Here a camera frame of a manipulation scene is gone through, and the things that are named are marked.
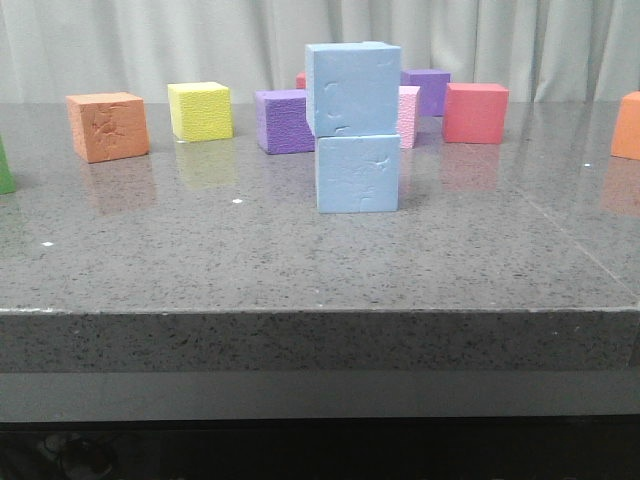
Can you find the light blue foam cube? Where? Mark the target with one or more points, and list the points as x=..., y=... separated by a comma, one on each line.
x=352, y=89
x=356, y=174

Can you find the purple foam cube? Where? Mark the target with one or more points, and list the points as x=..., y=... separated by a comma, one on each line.
x=282, y=127
x=432, y=84

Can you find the pink foam cube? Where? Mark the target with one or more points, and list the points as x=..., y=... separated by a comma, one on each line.
x=408, y=115

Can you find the right red foam cube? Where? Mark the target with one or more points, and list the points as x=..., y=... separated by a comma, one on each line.
x=474, y=113

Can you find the green foam cube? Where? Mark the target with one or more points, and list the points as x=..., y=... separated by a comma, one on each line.
x=7, y=184

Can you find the red foam cube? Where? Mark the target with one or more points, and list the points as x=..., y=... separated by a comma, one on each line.
x=474, y=113
x=301, y=80

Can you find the back red foam cube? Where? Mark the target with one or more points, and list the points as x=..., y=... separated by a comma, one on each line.
x=301, y=80

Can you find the right orange foam cube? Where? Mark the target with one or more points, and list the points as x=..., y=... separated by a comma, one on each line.
x=626, y=137

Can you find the front purple foam cube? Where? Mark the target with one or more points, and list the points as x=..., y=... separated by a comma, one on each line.
x=282, y=127

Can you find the left orange foam cube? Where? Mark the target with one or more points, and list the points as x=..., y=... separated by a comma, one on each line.
x=108, y=126

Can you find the orange foam cube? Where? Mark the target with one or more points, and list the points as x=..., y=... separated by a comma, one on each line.
x=108, y=126
x=626, y=137

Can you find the yellow foam cube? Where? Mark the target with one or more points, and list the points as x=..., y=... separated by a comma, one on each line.
x=200, y=111

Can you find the back purple foam cube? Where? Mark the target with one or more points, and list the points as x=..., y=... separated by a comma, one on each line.
x=432, y=84

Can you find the grey-white curtain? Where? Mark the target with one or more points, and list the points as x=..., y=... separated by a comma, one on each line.
x=540, y=50

